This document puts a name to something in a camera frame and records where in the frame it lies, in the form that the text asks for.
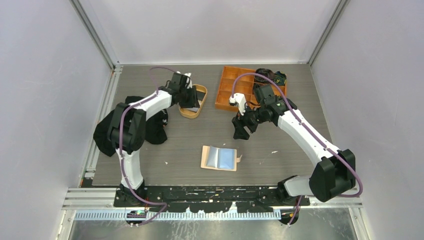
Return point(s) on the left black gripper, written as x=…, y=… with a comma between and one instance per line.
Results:
x=194, y=102

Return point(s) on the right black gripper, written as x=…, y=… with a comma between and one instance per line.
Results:
x=239, y=122

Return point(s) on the silver credit card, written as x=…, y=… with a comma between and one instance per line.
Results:
x=192, y=109

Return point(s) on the yellow oval tray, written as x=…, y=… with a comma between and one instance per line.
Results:
x=192, y=115

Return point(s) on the beige leather card holder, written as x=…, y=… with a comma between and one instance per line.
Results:
x=221, y=159

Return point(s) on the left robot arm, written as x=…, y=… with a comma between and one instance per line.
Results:
x=132, y=179

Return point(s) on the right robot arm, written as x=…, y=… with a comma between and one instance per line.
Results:
x=333, y=172

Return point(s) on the orange compartment organizer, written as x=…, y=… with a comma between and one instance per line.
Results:
x=245, y=86

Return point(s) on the black cloth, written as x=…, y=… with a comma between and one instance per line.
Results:
x=154, y=132

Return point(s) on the dark rolled tie top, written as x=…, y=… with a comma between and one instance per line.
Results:
x=264, y=72

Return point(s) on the green patterned rolled tie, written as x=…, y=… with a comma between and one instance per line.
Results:
x=280, y=78

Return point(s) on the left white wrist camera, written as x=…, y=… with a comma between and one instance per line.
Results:
x=186, y=81

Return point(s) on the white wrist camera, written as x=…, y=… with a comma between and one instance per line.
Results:
x=186, y=81
x=239, y=100

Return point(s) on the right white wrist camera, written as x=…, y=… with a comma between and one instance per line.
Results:
x=239, y=100

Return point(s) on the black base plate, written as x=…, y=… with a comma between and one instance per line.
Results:
x=209, y=199

